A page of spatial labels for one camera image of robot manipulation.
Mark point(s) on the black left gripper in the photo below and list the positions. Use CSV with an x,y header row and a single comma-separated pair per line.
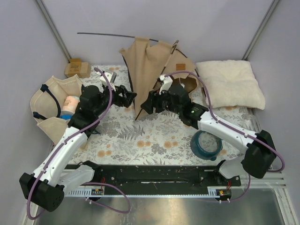
x,y
127,98

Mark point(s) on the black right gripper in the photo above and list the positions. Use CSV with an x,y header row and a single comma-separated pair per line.
x,y
153,98

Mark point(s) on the beige fabric pet tent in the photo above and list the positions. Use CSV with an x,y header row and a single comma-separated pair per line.
x,y
161,70

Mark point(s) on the black tent pole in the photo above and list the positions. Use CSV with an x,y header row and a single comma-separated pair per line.
x,y
173,70
111,35

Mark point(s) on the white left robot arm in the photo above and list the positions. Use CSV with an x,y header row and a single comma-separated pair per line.
x,y
46,187

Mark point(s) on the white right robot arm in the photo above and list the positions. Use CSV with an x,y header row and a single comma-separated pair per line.
x,y
258,148

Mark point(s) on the floral patterned mat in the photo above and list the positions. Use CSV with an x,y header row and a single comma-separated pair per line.
x,y
157,139

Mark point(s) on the cardboard box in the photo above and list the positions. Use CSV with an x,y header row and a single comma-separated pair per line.
x,y
77,67

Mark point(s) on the white fluffy pillow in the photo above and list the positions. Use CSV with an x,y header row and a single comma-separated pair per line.
x,y
231,83

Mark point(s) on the cream canvas tote bag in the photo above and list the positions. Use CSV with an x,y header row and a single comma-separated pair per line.
x,y
47,103

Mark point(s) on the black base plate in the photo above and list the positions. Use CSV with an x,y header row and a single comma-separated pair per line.
x,y
160,180

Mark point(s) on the white slotted cable duct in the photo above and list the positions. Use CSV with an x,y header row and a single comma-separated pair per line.
x,y
86,192

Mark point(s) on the aluminium frame post left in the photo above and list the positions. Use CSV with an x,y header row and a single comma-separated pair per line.
x,y
49,21

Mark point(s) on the aluminium frame post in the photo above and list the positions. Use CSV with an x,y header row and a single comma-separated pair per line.
x,y
49,21
262,26

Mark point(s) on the aluminium frame post right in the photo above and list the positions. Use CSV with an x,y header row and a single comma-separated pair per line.
x,y
262,26

